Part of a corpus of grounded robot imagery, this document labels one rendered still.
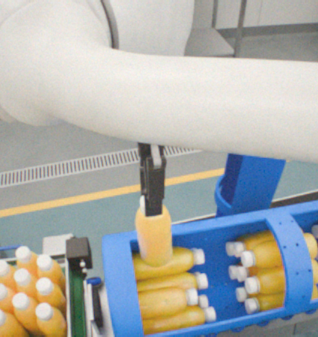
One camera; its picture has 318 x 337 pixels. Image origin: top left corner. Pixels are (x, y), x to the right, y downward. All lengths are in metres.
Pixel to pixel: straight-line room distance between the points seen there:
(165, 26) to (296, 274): 0.66
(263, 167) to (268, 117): 1.26
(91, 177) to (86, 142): 0.40
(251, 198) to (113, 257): 0.92
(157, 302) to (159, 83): 0.70
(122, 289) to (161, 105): 0.61
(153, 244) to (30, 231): 1.83
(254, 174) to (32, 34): 1.29
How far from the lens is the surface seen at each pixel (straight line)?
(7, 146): 3.12
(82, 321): 1.11
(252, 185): 1.52
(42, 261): 0.99
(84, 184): 2.61
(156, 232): 0.65
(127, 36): 0.34
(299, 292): 0.89
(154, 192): 0.52
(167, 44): 0.38
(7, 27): 0.26
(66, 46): 0.24
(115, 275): 0.78
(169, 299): 0.85
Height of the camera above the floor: 1.92
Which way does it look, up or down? 46 degrees down
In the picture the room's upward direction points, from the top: straight up
